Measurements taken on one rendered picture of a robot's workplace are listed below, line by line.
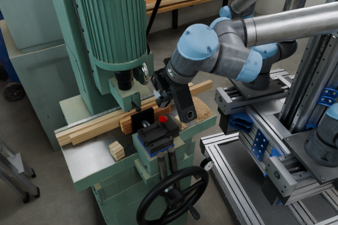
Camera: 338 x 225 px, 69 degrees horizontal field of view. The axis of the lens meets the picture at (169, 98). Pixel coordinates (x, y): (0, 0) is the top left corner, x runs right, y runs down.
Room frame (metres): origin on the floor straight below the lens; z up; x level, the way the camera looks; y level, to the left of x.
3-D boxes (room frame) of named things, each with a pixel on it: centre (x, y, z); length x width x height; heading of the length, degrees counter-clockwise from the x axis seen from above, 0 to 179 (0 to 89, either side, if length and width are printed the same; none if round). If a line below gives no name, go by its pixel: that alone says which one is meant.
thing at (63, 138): (0.75, 0.15, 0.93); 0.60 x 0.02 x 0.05; 122
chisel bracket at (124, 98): (0.74, 0.17, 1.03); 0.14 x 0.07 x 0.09; 32
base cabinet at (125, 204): (0.82, 0.22, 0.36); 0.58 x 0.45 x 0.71; 32
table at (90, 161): (0.64, 0.08, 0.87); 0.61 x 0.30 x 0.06; 122
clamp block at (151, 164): (0.57, 0.04, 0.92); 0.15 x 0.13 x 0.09; 122
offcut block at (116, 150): (0.54, 0.18, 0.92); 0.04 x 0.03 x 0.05; 42
